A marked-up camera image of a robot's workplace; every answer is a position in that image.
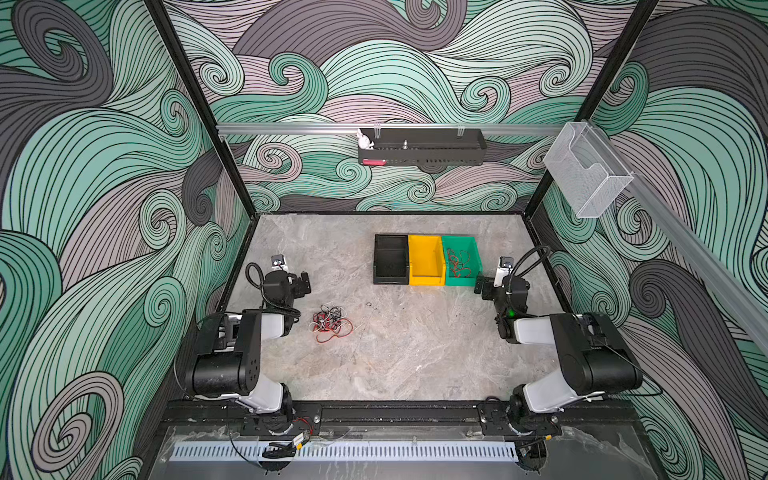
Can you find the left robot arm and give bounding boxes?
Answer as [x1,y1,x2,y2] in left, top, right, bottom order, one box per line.
[180,254,312,418]

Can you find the aluminium wall rail back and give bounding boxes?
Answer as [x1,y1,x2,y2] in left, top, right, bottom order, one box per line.
[216,122,565,137]

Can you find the aluminium wall rail right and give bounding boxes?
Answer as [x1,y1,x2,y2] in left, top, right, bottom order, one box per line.
[595,128,767,345]

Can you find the red black white cables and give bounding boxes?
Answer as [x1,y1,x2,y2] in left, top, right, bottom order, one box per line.
[309,306,355,345]

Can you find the green plastic bin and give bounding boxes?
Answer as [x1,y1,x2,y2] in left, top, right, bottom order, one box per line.
[442,236,483,288]

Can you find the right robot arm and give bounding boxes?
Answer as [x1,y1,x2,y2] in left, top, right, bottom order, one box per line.
[475,246,644,418]

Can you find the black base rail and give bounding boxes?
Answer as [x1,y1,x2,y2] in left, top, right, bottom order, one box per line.
[161,397,638,438]

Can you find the white rabbit figurine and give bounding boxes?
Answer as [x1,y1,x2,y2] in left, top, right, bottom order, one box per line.
[356,129,375,150]

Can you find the black wall shelf tray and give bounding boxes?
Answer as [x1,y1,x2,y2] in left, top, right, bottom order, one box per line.
[358,128,488,172]

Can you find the yellow plastic bin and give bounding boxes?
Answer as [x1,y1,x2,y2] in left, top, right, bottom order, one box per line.
[408,235,446,286]

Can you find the white slotted cable duct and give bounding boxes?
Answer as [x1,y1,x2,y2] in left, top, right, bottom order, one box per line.
[169,440,518,463]

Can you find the clear acrylic wall holder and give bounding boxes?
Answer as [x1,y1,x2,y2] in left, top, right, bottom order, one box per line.
[544,121,634,219]

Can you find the aluminium wall rail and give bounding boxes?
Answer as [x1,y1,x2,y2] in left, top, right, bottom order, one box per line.
[216,122,565,137]
[595,128,767,345]

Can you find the black plastic bin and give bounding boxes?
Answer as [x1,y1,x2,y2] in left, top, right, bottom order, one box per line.
[373,234,410,285]

